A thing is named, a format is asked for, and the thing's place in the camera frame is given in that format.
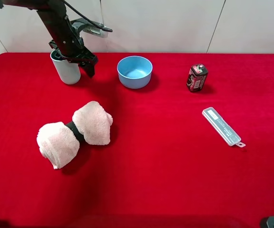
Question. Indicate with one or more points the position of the black red snack can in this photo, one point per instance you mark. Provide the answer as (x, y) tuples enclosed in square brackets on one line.
[(196, 78)]

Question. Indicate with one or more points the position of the black band on towel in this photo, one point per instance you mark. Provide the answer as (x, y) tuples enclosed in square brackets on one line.
[(71, 125)]

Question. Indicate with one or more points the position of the light grey cup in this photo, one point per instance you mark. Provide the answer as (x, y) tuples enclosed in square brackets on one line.
[(69, 73)]

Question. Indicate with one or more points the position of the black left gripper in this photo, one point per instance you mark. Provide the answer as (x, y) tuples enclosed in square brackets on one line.
[(74, 52)]

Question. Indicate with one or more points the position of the rolled pink towel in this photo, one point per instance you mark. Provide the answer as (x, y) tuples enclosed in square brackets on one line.
[(60, 143)]

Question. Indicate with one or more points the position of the light blue bowl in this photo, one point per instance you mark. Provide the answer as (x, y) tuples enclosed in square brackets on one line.
[(134, 72)]

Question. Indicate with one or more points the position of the clear plastic case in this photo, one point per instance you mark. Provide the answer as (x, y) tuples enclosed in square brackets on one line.
[(222, 128)]

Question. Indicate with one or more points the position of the red table cloth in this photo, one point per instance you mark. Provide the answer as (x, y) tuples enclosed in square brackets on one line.
[(165, 166)]

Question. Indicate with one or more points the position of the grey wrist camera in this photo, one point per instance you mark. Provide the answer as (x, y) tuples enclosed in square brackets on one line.
[(87, 27)]

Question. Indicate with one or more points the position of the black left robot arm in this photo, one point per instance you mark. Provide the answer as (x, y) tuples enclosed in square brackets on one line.
[(64, 23)]

